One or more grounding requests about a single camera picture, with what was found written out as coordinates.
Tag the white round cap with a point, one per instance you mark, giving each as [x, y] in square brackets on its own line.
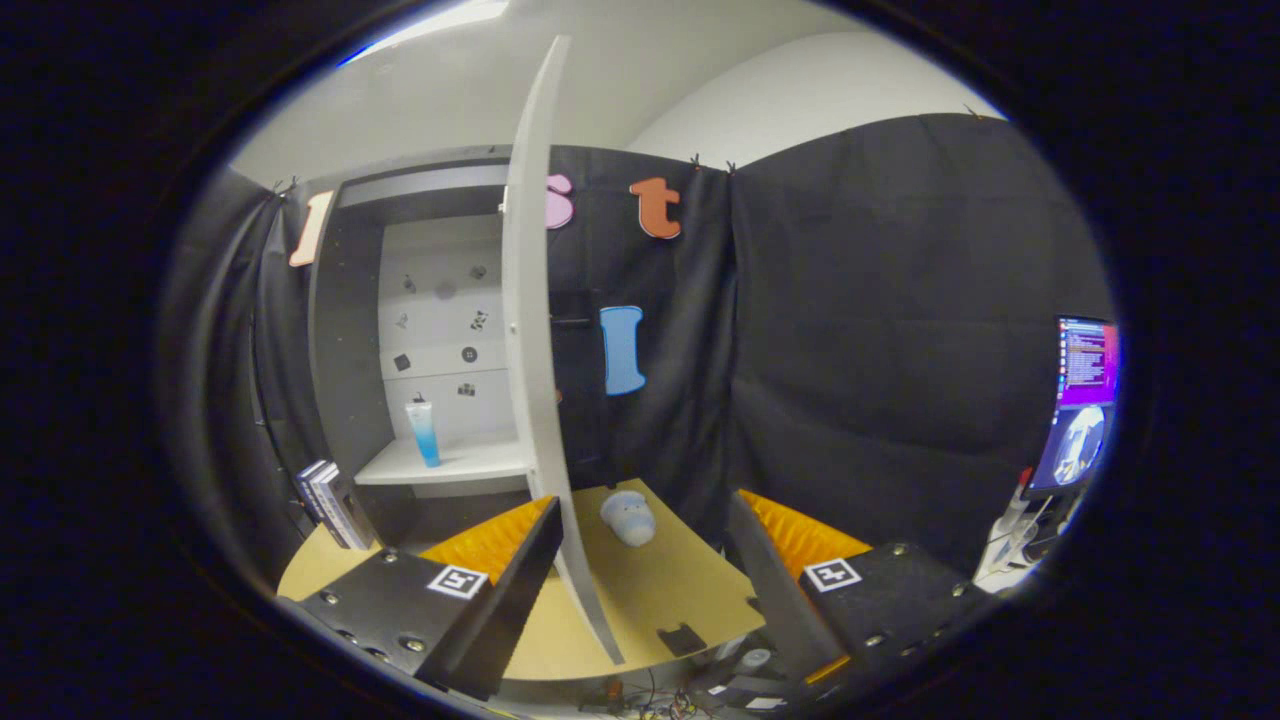
[755, 657]

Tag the white cabinet door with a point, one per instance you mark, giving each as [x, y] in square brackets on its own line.
[530, 350]

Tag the white cabinet shelf board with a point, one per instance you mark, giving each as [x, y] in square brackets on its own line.
[470, 462]

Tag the computer monitor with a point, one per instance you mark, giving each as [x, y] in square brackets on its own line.
[1085, 380]

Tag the grey cabinet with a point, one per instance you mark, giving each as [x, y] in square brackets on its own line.
[345, 350]

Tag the grey cover book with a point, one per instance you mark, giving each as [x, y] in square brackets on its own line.
[350, 510]

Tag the white and blue tube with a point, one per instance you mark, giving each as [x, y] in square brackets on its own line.
[425, 435]

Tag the small black flat object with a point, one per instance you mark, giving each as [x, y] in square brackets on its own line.
[682, 638]

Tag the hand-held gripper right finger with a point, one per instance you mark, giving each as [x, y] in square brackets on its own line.
[785, 600]

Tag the white book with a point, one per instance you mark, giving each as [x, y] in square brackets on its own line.
[325, 495]

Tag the pale blue plush toy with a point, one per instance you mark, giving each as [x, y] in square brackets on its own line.
[628, 517]

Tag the white bottle with red cap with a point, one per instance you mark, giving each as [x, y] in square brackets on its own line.
[1010, 520]

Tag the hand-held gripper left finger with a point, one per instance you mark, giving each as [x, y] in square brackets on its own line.
[510, 610]

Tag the black backdrop cloth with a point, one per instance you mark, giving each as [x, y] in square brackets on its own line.
[880, 350]

